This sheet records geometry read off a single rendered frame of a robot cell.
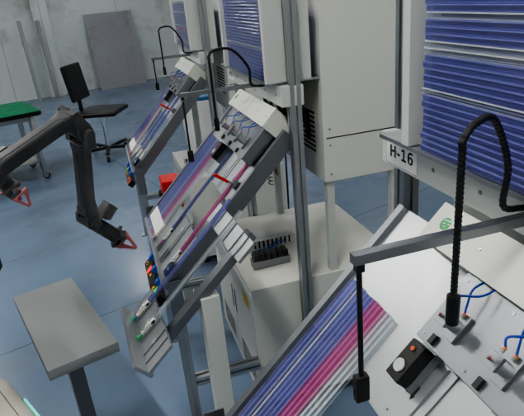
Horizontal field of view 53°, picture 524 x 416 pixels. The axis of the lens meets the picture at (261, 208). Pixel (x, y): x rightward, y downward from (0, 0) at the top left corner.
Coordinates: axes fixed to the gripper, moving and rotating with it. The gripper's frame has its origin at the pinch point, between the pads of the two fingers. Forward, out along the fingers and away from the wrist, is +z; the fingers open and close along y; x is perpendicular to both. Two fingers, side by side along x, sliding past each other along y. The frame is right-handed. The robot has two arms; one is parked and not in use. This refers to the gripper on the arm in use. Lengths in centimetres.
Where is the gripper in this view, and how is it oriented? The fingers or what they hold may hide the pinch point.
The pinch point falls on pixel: (134, 247)
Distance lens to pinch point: 222.8
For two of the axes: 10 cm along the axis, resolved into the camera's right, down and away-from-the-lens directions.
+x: -6.2, 7.8, 1.0
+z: 7.3, 5.3, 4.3
